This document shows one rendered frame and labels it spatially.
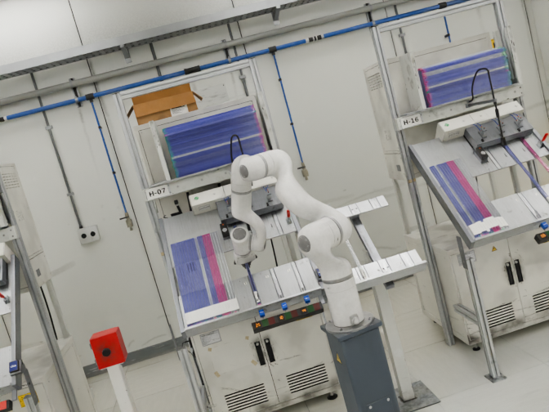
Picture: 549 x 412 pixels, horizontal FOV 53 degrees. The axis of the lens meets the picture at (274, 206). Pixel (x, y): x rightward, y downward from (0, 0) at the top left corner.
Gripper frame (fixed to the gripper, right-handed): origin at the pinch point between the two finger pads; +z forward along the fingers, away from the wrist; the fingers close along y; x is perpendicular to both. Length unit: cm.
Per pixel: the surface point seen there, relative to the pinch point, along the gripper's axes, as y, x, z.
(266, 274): -7.9, 8.7, -0.6
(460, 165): -126, -20, 2
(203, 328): 27.9, 26.2, -2.7
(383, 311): -58, 39, 15
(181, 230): 27.2, -33.1, 6.2
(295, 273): -21.2, 13.0, -1.3
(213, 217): 9.3, -35.1, 6.6
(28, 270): 110, -38, 11
